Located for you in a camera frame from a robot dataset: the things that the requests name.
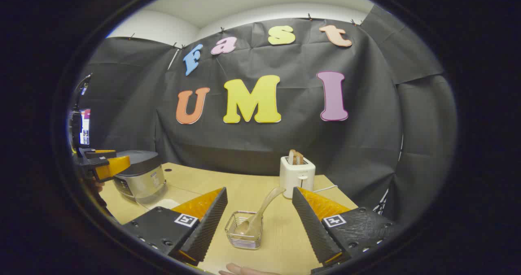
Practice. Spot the computer monitor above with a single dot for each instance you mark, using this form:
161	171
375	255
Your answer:
85	126

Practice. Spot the black backdrop cloth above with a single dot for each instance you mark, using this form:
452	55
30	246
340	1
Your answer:
285	145

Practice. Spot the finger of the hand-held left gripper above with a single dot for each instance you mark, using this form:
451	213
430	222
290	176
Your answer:
116	164
99	153

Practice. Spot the silver black rice cooker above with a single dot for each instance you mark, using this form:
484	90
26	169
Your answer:
142	177

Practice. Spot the wooden spoon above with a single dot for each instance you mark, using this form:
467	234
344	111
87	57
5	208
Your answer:
260	210

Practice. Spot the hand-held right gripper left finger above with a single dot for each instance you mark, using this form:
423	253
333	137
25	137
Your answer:
207	230

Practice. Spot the white toaster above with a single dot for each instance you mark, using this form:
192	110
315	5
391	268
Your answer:
296	179

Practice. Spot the brown toast slices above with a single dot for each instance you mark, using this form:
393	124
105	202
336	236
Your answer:
295	157

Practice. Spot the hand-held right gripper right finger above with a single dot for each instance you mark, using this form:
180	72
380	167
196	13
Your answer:
313	230

